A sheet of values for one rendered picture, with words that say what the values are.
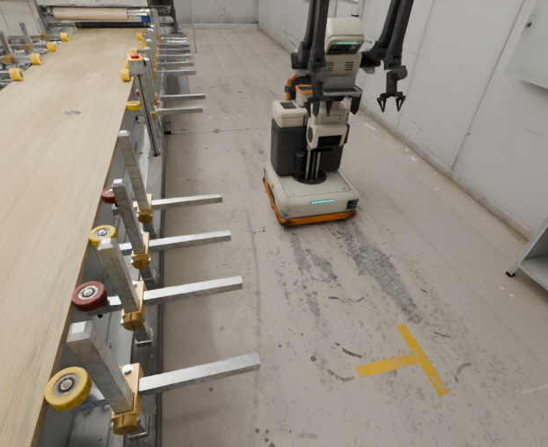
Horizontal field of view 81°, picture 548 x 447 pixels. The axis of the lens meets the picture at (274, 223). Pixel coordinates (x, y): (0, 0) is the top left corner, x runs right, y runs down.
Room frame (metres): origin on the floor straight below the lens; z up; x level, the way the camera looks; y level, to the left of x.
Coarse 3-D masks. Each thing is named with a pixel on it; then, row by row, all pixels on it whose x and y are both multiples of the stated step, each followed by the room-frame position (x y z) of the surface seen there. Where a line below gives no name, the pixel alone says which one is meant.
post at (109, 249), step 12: (108, 240) 0.53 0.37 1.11; (108, 252) 0.52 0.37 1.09; (120, 252) 0.54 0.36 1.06; (108, 264) 0.51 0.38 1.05; (120, 264) 0.52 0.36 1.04; (120, 276) 0.52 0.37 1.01; (120, 288) 0.51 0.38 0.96; (132, 288) 0.54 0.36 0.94; (120, 300) 0.51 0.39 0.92; (132, 300) 0.52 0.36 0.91; (144, 324) 0.52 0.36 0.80; (144, 336) 0.52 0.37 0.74
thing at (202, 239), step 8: (208, 232) 0.89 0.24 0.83; (216, 232) 0.89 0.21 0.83; (224, 232) 0.89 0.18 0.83; (152, 240) 0.83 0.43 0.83; (160, 240) 0.83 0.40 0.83; (168, 240) 0.83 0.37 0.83; (176, 240) 0.84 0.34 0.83; (184, 240) 0.84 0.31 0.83; (192, 240) 0.84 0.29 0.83; (200, 240) 0.85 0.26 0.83; (208, 240) 0.86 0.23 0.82; (216, 240) 0.87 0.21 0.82; (224, 240) 0.87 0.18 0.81; (128, 248) 0.79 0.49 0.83; (152, 248) 0.81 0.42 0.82; (160, 248) 0.81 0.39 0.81; (168, 248) 0.82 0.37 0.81
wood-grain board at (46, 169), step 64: (64, 64) 2.82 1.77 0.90; (0, 128) 1.55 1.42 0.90; (64, 128) 1.59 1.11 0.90; (0, 192) 0.99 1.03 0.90; (64, 192) 1.01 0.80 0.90; (0, 256) 0.66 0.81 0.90; (64, 256) 0.67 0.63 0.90; (0, 320) 0.45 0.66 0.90; (64, 320) 0.46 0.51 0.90; (0, 384) 0.30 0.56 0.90
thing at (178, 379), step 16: (192, 368) 0.38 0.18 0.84; (208, 368) 0.38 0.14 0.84; (224, 368) 0.38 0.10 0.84; (240, 368) 0.39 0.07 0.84; (256, 368) 0.40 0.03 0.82; (144, 384) 0.34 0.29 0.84; (160, 384) 0.34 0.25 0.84; (176, 384) 0.35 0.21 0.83; (192, 384) 0.35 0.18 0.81; (96, 400) 0.30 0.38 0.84
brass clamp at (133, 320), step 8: (136, 288) 0.59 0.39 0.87; (144, 288) 0.60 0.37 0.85; (144, 304) 0.56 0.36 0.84; (128, 312) 0.51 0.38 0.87; (136, 312) 0.51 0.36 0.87; (144, 312) 0.53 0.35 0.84; (128, 320) 0.49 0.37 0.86; (136, 320) 0.49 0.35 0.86; (144, 320) 0.50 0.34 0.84; (128, 328) 0.49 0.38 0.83; (136, 328) 0.49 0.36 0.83
